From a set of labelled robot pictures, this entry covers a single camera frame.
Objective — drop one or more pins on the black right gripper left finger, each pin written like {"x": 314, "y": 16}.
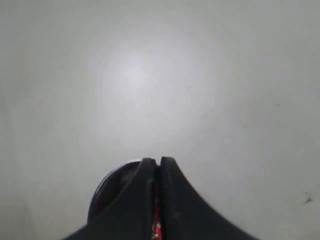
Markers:
{"x": 129, "y": 216}

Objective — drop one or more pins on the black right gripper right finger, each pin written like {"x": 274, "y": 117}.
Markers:
{"x": 186, "y": 215}

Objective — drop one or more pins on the red candy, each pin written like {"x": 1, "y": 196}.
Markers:
{"x": 156, "y": 227}

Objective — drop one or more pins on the stainless steel cup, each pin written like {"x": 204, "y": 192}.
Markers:
{"x": 110, "y": 187}

